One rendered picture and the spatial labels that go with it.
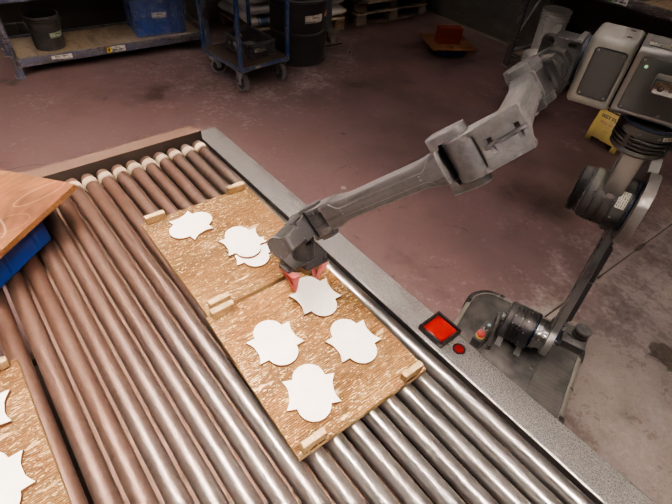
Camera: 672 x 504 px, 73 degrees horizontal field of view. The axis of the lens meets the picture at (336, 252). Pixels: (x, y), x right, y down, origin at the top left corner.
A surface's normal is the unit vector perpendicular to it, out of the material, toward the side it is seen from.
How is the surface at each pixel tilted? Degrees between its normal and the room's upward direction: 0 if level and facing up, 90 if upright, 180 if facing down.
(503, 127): 67
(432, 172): 89
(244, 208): 0
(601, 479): 0
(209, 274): 0
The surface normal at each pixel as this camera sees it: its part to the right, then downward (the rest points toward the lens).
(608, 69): -0.56, 0.54
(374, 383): 0.07, -0.72
